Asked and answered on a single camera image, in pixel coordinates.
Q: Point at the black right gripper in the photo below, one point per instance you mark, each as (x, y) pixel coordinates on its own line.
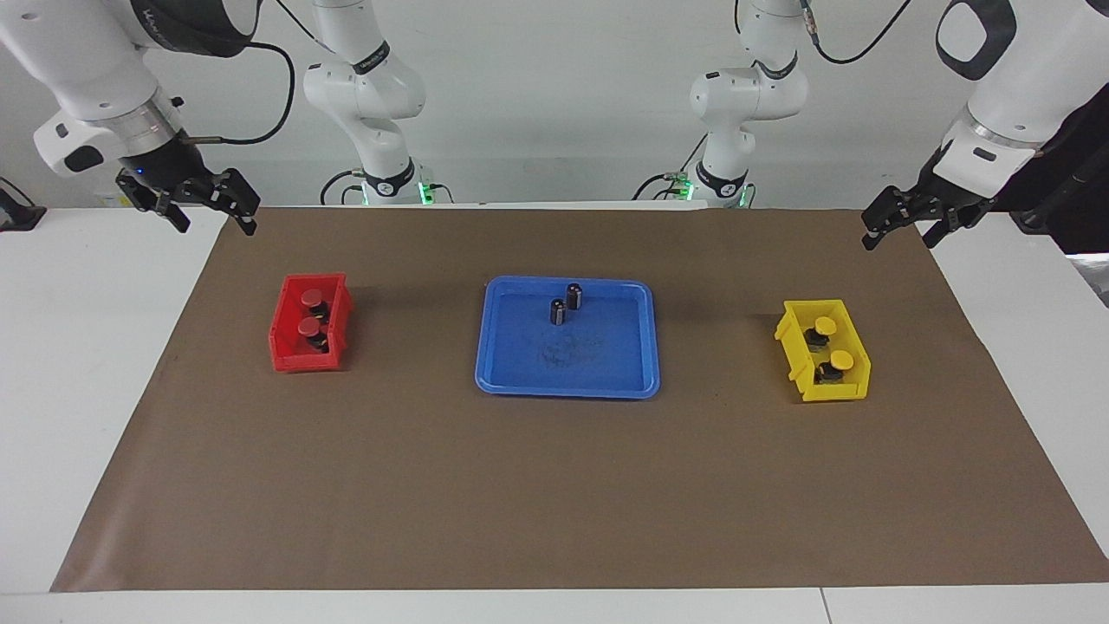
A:
(169, 169)

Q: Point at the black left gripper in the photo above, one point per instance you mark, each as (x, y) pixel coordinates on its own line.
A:
(949, 191)

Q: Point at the yellow push button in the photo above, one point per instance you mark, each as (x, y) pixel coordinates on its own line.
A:
(842, 359)
(826, 326)

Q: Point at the red push button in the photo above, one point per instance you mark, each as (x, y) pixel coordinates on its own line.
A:
(309, 328)
(310, 299)

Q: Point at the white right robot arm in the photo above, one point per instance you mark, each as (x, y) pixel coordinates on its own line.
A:
(87, 61)

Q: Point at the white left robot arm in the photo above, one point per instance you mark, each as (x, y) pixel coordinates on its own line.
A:
(1022, 95)

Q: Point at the blue plastic tray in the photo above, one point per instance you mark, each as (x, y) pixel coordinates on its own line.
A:
(606, 355)

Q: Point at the red plastic bin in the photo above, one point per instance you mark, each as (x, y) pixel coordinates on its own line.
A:
(286, 342)

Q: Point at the large black equipment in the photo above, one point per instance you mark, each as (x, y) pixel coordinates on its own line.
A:
(1083, 191)

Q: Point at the yellow plastic bin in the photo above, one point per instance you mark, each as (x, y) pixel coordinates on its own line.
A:
(801, 364)

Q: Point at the small black clamp device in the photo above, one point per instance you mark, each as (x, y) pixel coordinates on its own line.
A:
(17, 217)

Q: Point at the black cylinder component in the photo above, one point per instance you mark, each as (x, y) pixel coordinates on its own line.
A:
(573, 296)
(558, 313)

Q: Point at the brown paper mat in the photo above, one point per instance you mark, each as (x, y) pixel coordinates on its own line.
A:
(554, 485)

